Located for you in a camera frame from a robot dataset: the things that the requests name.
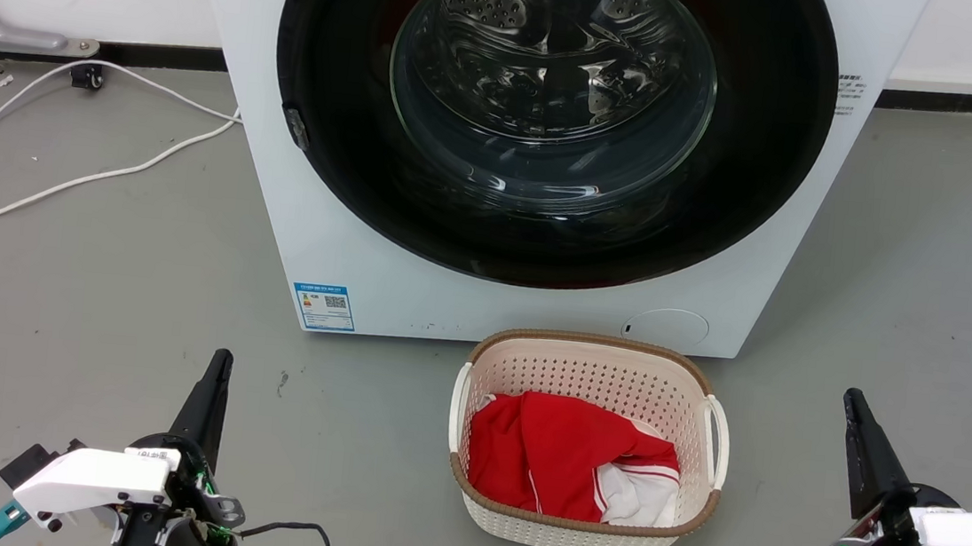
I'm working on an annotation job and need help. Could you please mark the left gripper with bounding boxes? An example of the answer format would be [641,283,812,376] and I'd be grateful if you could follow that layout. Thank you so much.
[112,341,263,546]

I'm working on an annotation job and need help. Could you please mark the round black washer door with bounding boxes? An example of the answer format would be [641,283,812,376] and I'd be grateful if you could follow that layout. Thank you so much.
[257,0,848,315]

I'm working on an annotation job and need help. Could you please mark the blue energy label sticker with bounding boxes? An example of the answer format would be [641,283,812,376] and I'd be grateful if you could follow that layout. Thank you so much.
[289,281,360,335]

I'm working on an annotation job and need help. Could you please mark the thick white hose cable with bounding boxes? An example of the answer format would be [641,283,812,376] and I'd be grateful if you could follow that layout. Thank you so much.
[0,88,243,275]

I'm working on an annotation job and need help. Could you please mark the cream perforated laundry basket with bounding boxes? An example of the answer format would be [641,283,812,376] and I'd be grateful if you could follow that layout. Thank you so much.
[437,320,740,546]

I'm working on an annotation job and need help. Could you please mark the white front-load washing machine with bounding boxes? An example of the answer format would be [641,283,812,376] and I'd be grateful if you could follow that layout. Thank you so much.
[154,0,932,388]

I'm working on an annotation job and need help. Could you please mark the white garment with red stripes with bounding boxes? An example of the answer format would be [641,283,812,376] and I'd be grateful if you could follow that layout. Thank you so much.
[589,415,686,532]

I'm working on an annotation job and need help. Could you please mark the small black caster wheel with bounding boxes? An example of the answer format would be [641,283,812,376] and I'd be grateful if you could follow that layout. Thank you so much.
[69,63,107,92]

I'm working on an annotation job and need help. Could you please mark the round white filter cover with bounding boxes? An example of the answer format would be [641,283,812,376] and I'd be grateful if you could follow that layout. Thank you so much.
[620,304,712,352]

